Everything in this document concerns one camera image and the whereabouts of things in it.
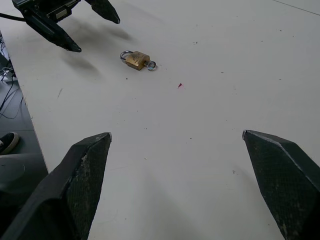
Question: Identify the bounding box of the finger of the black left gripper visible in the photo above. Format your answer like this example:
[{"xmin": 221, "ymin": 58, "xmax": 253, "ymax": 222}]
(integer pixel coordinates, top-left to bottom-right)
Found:
[
  {"xmin": 22, "ymin": 7, "xmax": 83, "ymax": 53},
  {"xmin": 86, "ymin": 0, "xmax": 121, "ymax": 25}
]

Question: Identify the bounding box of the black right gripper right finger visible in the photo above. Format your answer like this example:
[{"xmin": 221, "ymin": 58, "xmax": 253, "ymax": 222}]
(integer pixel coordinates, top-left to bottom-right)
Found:
[{"xmin": 241, "ymin": 129, "xmax": 320, "ymax": 240}]

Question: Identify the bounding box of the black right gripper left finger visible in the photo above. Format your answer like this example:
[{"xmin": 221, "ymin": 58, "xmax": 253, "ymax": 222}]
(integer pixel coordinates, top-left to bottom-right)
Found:
[{"xmin": 0, "ymin": 132, "xmax": 113, "ymax": 240}]

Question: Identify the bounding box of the brass padlock with steel shackle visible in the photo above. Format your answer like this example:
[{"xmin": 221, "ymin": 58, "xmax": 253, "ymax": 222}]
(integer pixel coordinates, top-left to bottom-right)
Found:
[{"xmin": 119, "ymin": 50, "xmax": 151, "ymax": 72}]

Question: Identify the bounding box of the black shoe with white sole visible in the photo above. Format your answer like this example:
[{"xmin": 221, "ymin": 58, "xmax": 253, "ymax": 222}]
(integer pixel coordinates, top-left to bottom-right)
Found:
[{"xmin": 0, "ymin": 131, "xmax": 20, "ymax": 155}]

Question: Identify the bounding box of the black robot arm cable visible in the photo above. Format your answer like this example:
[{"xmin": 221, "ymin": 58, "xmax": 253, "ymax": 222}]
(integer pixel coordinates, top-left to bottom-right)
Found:
[{"xmin": 0, "ymin": 12, "xmax": 27, "ymax": 22}]

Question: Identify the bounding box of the white floor cable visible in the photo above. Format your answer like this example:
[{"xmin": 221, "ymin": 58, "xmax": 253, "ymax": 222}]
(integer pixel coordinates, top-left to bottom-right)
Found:
[{"xmin": 0, "ymin": 65, "xmax": 17, "ymax": 82}]

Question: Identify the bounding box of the thin black floor cable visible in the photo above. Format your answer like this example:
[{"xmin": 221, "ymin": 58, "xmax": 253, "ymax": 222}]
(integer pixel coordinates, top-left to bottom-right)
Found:
[{"xmin": 0, "ymin": 74, "xmax": 25, "ymax": 119}]

